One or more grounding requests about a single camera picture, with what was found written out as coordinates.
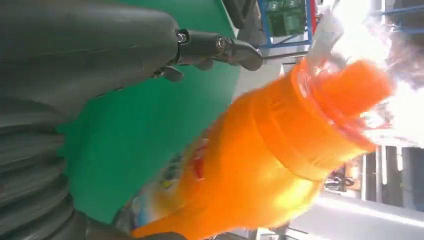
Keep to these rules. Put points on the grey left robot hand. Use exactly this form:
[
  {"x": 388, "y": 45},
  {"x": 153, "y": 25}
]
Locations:
[{"x": 82, "y": 49}]

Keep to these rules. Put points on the orange drink bottle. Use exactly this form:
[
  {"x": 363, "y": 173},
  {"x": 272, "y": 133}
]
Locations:
[{"x": 265, "y": 159}]

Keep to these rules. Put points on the green table mat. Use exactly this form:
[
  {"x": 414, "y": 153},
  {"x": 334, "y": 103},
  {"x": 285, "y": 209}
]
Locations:
[{"x": 132, "y": 132}]

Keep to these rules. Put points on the blue metal rack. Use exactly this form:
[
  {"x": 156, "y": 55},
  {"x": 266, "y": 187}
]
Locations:
[{"x": 309, "y": 20}]

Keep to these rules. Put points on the white cabinet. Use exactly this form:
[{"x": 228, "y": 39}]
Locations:
[{"x": 364, "y": 218}]

